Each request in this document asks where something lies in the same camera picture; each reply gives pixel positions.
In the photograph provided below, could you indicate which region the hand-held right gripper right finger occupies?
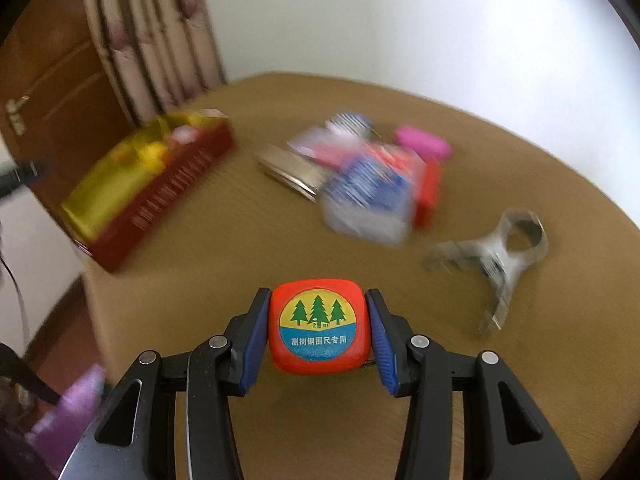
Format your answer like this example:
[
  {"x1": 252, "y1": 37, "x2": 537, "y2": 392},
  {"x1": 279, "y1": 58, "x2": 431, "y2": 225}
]
[{"x1": 364, "y1": 288, "x2": 581, "y2": 480}]

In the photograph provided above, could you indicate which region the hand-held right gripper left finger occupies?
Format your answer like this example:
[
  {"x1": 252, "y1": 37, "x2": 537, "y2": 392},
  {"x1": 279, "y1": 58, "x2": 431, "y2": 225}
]
[{"x1": 62, "y1": 287, "x2": 273, "y2": 480}]

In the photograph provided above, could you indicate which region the red tape measure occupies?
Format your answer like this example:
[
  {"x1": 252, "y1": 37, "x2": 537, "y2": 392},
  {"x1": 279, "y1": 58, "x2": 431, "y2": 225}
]
[{"x1": 267, "y1": 277, "x2": 373, "y2": 376}]

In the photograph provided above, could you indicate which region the red box with yellow lining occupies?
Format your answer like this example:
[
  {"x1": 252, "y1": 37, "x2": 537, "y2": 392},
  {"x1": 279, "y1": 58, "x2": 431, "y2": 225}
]
[{"x1": 60, "y1": 108, "x2": 236, "y2": 274}]

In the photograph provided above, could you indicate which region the clear blue red plastic package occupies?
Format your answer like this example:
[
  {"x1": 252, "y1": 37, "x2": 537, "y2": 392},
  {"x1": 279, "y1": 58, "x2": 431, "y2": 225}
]
[{"x1": 320, "y1": 142, "x2": 426, "y2": 247}]

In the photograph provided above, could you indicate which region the small red box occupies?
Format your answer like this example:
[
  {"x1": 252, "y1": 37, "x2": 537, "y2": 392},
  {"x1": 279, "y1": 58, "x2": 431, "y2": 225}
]
[{"x1": 414, "y1": 157, "x2": 444, "y2": 231}]

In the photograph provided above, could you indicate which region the flat silver metal case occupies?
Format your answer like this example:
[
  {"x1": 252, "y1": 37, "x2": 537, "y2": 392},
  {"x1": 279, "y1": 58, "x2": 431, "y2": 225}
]
[{"x1": 254, "y1": 144, "x2": 328, "y2": 202}]

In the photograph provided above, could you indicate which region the purple object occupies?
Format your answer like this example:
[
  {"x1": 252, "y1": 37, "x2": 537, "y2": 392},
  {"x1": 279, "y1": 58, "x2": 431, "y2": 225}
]
[{"x1": 27, "y1": 365, "x2": 107, "y2": 461}]

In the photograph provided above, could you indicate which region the clear package with red print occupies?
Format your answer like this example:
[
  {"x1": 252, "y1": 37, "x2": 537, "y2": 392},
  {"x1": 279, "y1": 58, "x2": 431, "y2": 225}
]
[{"x1": 287, "y1": 127, "x2": 372, "y2": 169}]

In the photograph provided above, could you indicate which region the pink plastic object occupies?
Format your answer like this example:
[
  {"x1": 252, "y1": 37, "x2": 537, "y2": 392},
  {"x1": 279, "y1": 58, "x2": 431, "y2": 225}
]
[{"x1": 395, "y1": 125, "x2": 453, "y2": 161}]

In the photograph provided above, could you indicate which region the blue striped small object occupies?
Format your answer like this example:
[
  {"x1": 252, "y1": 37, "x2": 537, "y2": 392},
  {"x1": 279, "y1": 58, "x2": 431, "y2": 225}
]
[{"x1": 325, "y1": 112, "x2": 374, "y2": 139}]

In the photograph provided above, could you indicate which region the brown wooden door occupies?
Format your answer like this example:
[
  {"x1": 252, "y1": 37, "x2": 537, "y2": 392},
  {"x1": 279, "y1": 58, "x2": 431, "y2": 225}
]
[{"x1": 0, "y1": 10, "x2": 138, "y2": 216}]

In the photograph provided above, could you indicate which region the beige patterned curtain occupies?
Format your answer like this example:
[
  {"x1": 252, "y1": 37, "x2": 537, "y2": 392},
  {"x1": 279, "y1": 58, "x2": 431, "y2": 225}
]
[{"x1": 80, "y1": 0, "x2": 226, "y2": 128}]

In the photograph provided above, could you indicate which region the metal door hinge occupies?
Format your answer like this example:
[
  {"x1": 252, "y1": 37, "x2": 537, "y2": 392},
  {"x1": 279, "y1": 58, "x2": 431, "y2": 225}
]
[{"x1": 6, "y1": 96, "x2": 29, "y2": 134}]

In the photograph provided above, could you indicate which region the black door handle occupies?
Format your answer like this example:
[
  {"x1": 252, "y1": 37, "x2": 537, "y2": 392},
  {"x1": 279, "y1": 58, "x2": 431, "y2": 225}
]
[{"x1": 0, "y1": 159, "x2": 52, "y2": 196}]

